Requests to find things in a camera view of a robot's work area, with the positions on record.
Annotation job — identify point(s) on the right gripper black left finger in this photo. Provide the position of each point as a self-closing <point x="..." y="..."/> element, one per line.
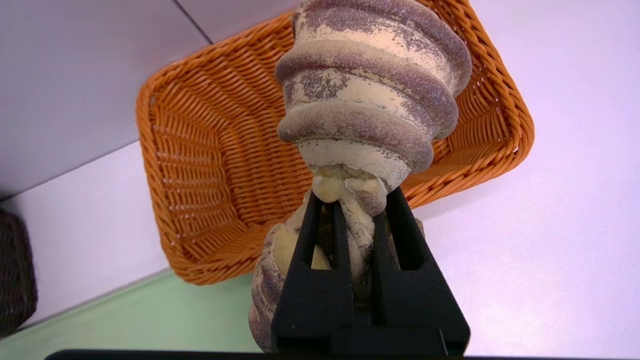
<point x="310" y="305"/>

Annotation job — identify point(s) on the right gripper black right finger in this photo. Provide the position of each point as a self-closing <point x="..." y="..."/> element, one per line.
<point x="415" y="305"/>

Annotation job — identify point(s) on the marbled brown bread loaf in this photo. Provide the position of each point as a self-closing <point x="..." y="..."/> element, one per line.
<point x="370" y="100"/>

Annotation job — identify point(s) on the orange wicker basket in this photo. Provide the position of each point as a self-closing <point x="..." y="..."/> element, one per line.
<point x="210" y="175"/>

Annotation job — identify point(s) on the dark brown wicker basket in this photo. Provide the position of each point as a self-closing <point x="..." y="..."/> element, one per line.
<point x="17" y="280"/>

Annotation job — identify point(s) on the green plastic tray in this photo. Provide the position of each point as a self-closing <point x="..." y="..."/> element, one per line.
<point x="150" y="325"/>

